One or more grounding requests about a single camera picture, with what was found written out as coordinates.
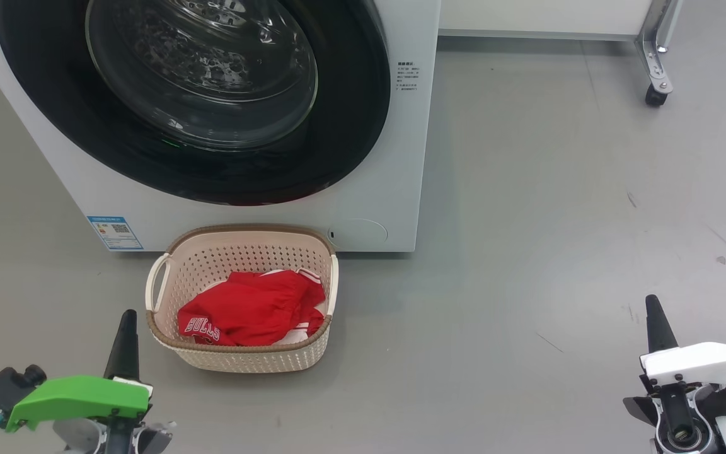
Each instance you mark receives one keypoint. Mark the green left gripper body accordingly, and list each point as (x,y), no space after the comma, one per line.
(79,397)

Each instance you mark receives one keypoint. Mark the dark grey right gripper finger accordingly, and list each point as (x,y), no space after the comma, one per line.
(660,331)

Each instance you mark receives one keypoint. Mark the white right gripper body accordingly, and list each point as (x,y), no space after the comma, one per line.
(703,366)

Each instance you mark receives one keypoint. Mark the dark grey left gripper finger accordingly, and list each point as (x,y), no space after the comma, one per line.
(125,353)

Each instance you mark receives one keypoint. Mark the red Bulls jersey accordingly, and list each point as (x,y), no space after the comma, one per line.
(256,309)

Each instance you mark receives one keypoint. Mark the round glass washing machine door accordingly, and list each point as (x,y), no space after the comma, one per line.
(54,113)

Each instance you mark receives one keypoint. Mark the cream perforated laundry basket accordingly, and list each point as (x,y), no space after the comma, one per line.
(243,258)

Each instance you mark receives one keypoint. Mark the white front-load washing machine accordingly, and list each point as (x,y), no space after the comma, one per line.
(388,157)

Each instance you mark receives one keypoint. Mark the blue energy label sticker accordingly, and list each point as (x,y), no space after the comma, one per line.
(114,232)

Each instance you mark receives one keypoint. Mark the metal stand leg with caster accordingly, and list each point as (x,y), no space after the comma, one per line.
(656,63)

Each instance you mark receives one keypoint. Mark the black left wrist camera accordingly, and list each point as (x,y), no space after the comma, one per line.
(4,391)

